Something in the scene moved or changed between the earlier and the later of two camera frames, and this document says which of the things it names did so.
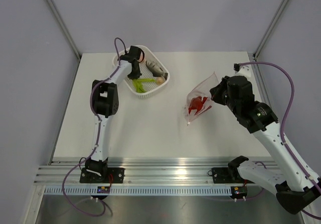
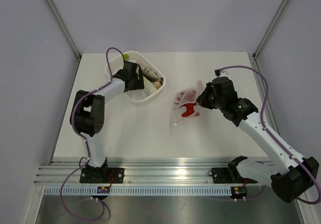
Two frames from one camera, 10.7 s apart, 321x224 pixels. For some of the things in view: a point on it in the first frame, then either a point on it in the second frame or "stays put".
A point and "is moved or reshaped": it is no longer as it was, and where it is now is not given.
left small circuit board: (103, 190) stays put
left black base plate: (102, 176) stays put
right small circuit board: (238, 192) stays put
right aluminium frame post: (275, 20) stays put
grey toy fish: (156, 71) → (151, 74)
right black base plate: (227, 175) stays put
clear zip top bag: (199, 99) is moved or reshaped
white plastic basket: (154, 72) is moved or reshaped
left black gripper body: (135, 74) → (137, 83)
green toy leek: (138, 86) is moved or reshaped
